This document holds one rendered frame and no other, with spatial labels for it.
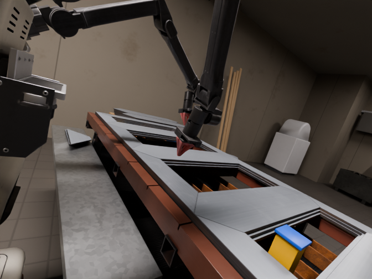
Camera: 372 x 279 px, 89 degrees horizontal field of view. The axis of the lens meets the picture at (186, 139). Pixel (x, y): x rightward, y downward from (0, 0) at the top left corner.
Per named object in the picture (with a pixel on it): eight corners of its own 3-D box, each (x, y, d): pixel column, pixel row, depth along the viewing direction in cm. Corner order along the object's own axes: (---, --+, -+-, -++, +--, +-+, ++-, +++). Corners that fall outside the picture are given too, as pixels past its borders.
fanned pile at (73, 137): (84, 132, 137) (84, 127, 136) (94, 153, 107) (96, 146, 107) (64, 130, 129) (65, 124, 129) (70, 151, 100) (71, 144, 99)
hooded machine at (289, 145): (275, 166, 610) (294, 120, 582) (296, 176, 556) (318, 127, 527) (262, 165, 567) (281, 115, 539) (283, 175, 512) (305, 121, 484)
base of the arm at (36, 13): (8, 11, 60) (-3, 0, 50) (36, 5, 63) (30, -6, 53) (27, 41, 64) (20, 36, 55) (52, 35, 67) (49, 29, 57)
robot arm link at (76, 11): (160, -10, 79) (172, -8, 73) (164, 27, 88) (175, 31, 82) (41, 7, 62) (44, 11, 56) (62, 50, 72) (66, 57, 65)
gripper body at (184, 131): (187, 132, 76) (195, 116, 74) (200, 146, 69) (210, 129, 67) (174, 130, 72) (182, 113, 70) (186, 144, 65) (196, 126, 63)
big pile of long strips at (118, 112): (174, 124, 238) (175, 120, 237) (192, 134, 207) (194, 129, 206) (109, 112, 188) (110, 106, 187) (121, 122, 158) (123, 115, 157)
